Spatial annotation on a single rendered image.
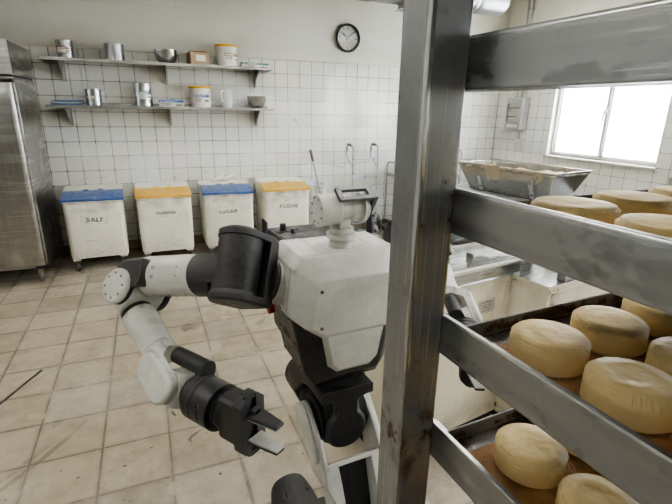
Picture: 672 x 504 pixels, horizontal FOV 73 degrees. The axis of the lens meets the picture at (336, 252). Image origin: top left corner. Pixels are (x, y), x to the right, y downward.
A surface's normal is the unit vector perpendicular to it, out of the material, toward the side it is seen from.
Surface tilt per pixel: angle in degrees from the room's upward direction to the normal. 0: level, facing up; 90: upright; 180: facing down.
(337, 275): 45
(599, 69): 90
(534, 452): 0
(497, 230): 90
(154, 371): 66
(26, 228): 90
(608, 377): 0
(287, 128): 90
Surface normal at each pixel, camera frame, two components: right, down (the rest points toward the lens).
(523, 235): -0.90, 0.11
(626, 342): -0.10, 0.30
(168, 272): -0.45, -0.25
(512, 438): 0.02, -0.95
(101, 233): 0.41, 0.29
